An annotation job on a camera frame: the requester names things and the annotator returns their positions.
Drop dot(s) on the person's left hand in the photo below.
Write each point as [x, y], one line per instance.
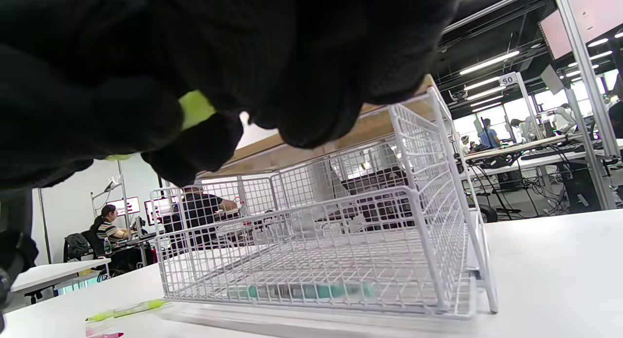
[17, 260]

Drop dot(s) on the person's right hand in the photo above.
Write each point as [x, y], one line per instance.
[243, 46]

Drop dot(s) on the green double-ended highlighter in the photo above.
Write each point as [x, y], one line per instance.
[136, 308]
[197, 109]

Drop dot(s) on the pink highlighter cap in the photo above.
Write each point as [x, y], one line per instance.
[100, 327]

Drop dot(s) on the teal double-ended highlighter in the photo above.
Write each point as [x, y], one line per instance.
[316, 292]

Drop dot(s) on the white background table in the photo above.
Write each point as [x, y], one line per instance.
[58, 272]

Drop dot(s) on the computer monitor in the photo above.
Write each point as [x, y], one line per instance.
[124, 205]

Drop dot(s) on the white background desk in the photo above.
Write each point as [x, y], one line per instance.
[535, 146]

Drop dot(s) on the white numbered sign post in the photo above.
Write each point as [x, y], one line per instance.
[508, 79]

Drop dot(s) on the pale wall screen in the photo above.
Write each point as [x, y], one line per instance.
[584, 17]

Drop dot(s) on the aluminium profile post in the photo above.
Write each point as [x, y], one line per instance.
[584, 85]

